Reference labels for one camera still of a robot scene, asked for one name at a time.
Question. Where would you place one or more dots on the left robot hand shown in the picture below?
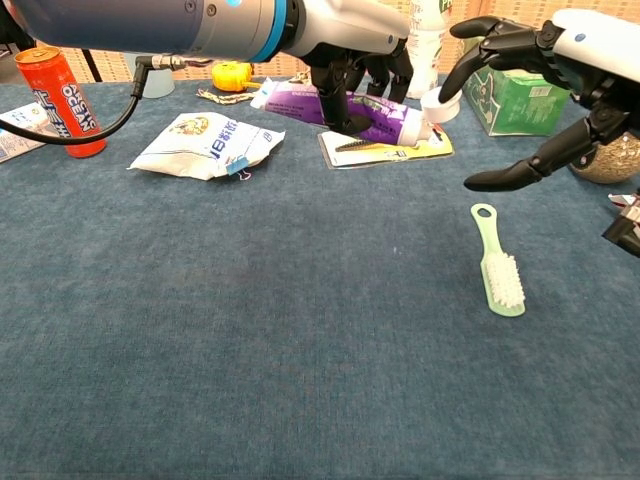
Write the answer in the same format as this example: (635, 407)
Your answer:
(350, 25)

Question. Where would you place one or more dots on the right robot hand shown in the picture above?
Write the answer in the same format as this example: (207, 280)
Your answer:
(590, 40)

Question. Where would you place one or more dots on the purple white toothpaste tube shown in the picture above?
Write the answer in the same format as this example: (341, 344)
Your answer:
(300, 102)

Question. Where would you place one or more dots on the white plastic drink bottle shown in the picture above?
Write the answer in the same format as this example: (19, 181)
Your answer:
(427, 50)

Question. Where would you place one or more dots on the green wrapped tissue pack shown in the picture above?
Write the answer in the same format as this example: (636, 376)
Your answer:
(520, 105)

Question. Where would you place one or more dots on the glass jar black lid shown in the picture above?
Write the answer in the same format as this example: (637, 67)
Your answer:
(615, 165)

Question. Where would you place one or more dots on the yellow tape measure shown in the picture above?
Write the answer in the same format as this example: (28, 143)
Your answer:
(230, 77)

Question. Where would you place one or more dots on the razor in yellow blister pack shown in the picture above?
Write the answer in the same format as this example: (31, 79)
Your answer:
(390, 156)

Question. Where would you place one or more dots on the red white snack packet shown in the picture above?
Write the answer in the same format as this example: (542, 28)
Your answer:
(620, 199)

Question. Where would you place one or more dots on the blue binder clip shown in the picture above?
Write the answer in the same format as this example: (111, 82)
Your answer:
(236, 165)

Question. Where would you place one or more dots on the white bag blue print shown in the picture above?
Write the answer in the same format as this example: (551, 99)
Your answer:
(200, 145)

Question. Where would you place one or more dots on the light blue plastic cup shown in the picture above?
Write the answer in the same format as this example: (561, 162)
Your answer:
(157, 82)

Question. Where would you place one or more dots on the bamboo folding screen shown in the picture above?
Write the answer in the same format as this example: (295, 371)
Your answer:
(115, 67)

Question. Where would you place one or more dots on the green brush white bristles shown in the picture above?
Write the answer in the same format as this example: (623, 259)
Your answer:
(505, 285)

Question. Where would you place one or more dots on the black tripod stand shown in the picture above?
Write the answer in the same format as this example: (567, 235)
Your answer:
(92, 67)

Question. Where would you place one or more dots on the red Arctic Ocean can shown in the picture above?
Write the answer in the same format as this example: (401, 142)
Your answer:
(70, 110)

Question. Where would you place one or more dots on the white blue milk carton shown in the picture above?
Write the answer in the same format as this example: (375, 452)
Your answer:
(20, 120)

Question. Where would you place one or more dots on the blue table cloth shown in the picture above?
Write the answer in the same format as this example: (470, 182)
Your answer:
(300, 375)

